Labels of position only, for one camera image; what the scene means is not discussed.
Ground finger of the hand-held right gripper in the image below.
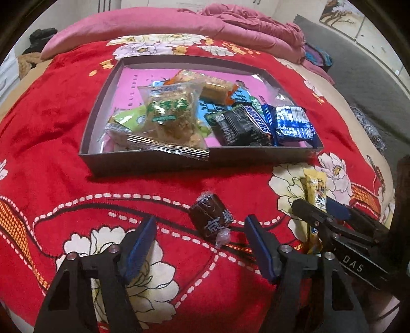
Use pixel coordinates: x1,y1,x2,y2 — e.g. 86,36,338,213
326,198,390,244
291,199,342,248

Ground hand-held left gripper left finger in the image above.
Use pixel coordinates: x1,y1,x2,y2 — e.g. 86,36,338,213
34,215,158,333

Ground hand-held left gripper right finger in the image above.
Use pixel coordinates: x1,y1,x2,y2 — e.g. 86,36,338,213
244,215,370,333

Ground yellow snack packet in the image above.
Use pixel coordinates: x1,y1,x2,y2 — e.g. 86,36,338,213
301,169,329,255

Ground brown candy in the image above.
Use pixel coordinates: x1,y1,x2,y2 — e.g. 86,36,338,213
189,191,236,248

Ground grey tray with pink book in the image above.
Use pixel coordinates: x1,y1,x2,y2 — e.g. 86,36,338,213
79,55,325,176

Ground blue cookie packet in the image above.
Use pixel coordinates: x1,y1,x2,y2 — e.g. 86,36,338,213
272,105,316,144

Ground brown chocolate bar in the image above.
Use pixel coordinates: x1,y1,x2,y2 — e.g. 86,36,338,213
239,104,273,146

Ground black green pea packet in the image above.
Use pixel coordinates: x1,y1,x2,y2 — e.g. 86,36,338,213
205,107,257,146

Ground green label pastry packet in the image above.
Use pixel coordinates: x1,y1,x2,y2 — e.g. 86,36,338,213
127,81,210,161

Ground small green snack packet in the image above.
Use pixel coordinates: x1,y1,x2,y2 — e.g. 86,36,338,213
107,107,146,132

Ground orange cracker packet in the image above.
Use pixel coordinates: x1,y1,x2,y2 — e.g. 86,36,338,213
173,70,239,105

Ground dark patterned cloth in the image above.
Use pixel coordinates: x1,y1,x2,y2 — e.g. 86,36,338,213
349,104,388,154

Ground red floral blanket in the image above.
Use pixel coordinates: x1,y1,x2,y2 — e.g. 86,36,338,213
0,34,396,333

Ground purple teal clothes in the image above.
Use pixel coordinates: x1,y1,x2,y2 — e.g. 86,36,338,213
303,43,334,72

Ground tan knitted cloth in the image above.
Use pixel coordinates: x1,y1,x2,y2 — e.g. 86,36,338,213
16,51,48,80

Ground pink duvet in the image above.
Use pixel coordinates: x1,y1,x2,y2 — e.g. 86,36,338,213
41,3,335,85

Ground black bag pile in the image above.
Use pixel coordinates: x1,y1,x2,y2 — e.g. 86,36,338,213
24,28,58,53

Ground floral wall mural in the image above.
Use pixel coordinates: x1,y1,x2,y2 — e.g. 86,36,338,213
320,0,407,77

